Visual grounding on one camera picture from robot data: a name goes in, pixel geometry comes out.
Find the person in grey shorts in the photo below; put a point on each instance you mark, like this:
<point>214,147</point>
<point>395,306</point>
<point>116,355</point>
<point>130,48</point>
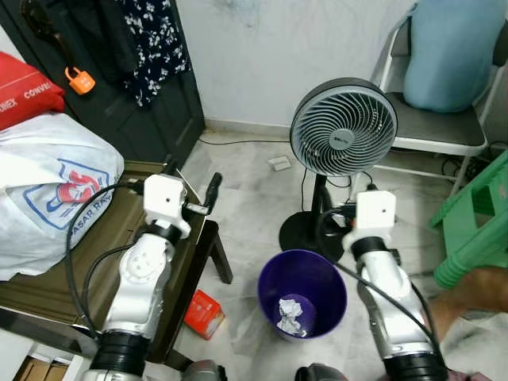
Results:
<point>476,294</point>

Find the grey left robot leg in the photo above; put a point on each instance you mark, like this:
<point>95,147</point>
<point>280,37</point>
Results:
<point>202,371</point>

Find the grey metal folding chair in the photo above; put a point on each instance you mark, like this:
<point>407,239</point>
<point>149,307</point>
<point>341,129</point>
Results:
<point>436,131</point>

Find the white paper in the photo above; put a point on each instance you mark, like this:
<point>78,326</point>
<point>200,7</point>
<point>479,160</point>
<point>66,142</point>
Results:
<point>290,316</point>

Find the grey standing fan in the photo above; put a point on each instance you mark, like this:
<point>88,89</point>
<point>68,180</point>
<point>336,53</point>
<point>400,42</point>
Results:
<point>343,131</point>

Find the grey robot leg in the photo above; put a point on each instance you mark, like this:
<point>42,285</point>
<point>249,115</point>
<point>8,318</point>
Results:
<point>202,371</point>
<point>321,373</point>

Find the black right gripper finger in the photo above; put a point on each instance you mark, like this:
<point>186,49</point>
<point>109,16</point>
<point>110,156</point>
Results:
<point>372,188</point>

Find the small red box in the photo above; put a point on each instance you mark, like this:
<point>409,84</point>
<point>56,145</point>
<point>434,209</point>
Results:
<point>205,313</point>

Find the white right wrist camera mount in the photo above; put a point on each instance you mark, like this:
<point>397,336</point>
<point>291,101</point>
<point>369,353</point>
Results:
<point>375,214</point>

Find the green plastic stool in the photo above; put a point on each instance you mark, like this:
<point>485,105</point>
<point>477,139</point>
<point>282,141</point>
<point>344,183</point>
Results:
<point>476,222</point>

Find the red bag with white print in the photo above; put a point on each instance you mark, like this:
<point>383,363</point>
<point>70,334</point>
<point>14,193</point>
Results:
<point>24,91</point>

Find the brown cardboard box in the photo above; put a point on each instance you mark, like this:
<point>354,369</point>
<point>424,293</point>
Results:
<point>48,370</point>

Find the grey right robot leg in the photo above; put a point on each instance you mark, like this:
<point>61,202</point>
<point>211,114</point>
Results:
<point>321,373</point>

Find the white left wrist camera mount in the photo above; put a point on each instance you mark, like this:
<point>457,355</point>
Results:
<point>165,202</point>

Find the dark floral garment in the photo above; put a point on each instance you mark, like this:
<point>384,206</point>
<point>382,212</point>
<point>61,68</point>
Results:
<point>155,48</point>

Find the light blue cushion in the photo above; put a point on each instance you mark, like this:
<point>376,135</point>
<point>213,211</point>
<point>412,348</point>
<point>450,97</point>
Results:
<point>448,55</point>

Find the orange padlock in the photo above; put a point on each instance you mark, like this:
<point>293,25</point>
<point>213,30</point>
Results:
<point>79,82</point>

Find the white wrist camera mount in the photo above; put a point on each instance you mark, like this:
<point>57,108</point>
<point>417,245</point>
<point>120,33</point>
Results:
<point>165,202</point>
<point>375,214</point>

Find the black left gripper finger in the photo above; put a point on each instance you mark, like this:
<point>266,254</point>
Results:
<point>213,192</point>
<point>170,167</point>

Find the white printed plastic bag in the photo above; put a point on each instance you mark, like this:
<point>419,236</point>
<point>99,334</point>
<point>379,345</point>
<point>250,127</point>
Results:
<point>55,182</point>

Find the white floor power socket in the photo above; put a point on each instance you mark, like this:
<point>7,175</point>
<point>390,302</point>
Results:
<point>279,163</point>

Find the purple plastic waste bin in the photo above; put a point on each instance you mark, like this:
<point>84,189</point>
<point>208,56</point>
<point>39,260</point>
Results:
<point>317,274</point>

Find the brown low table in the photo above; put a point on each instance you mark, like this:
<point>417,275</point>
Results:
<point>48,294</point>

